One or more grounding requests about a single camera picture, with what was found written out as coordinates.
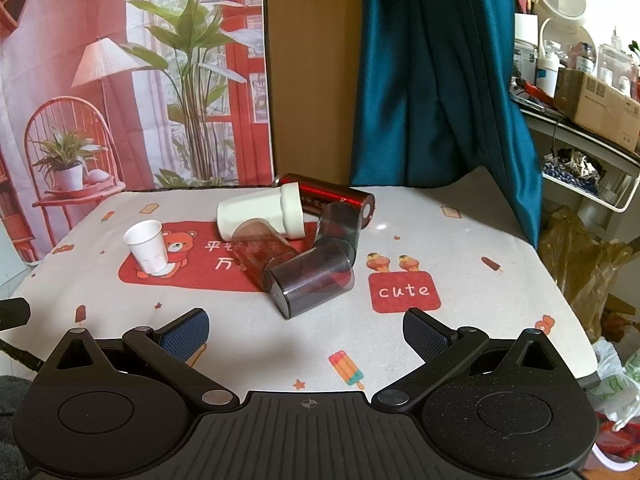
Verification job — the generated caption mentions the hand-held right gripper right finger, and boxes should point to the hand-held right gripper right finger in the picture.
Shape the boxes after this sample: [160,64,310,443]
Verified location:
[371,308,566,413]

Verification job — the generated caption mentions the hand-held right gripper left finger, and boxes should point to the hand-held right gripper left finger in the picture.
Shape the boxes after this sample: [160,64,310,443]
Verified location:
[44,308,241,415]

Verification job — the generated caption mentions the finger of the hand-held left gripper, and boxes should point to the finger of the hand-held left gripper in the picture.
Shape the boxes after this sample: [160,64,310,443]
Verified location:
[0,297,32,331]

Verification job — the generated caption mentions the dark grey translucent cup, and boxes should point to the dark grey translucent cup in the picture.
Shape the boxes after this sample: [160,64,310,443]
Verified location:
[262,240,357,319]

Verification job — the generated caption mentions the small white paper cup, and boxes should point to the small white paper cup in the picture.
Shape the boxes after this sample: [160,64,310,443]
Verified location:
[123,220,171,276]

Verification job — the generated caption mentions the brown translucent cup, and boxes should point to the brown translucent cup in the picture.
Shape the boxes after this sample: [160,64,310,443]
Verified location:
[231,218,301,292]

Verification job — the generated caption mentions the dark smoky translucent cup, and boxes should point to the dark smoky translucent cup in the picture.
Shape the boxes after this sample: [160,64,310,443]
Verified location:
[315,201,362,262]

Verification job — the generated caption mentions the white cup with lid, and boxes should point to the white cup with lid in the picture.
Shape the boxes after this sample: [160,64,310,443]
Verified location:
[216,183,306,241]

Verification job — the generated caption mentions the red metallic cup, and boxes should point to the red metallic cup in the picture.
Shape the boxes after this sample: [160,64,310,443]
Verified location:
[276,172,376,231]

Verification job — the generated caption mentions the grey fuzzy cloth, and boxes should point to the grey fuzzy cloth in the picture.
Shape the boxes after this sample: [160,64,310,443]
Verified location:
[0,374,37,480]

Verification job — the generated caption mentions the printed white tablecloth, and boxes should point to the printed white tablecloth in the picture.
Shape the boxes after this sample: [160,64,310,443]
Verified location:
[10,166,601,411]

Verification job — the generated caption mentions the yellow-brown plastic bag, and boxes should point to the yellow-brown plastic bag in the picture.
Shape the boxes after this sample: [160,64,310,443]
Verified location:
[537,207,637,345]

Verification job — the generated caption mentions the white green plastic bag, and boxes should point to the white green plastic bag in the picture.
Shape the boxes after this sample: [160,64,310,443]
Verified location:
[589,339,640,432]

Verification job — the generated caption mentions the red plastic bag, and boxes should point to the red plastic bag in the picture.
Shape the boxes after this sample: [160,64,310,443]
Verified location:
[594,419,640,467]

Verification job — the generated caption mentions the silver foil packets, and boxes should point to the silver foil packets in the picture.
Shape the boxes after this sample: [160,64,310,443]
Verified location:
[542,149,602,195]

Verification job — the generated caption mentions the white shelf desk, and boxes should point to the white shelf desk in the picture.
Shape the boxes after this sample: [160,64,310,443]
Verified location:
[510,87,640,221]

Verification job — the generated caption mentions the teal curtain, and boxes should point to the teal curtain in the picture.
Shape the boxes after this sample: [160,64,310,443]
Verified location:
[348,0,544,252]

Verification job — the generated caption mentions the cardboard box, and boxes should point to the cardboard box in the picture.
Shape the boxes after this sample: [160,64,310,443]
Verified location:
[554,67,640,155]

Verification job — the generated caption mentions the white bottle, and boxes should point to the white bottle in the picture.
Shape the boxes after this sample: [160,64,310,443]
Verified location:
[536,39,564,99]

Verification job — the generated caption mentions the wooden cabinet panel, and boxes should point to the wooden cabinet panel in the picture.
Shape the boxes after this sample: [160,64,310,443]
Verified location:
[262,0,367,187]

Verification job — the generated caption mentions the white brush holder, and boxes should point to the white brush holder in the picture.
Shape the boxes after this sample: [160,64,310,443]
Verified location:
[513,12,540,42]

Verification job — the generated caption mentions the clear plastic organizer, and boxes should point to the clear plastic organizer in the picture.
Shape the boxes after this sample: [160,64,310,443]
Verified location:
[596,41,640,97]

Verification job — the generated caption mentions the black cable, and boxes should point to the black cable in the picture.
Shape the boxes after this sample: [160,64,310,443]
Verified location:
[0,337,47,374]

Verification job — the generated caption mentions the printed wall tapestry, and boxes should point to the printed wall tapestry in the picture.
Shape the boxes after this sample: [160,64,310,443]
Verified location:
[0,0,274,267]

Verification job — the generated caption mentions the white wire basket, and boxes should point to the white wire basket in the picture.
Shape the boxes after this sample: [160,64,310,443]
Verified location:
[542,159,635,214]

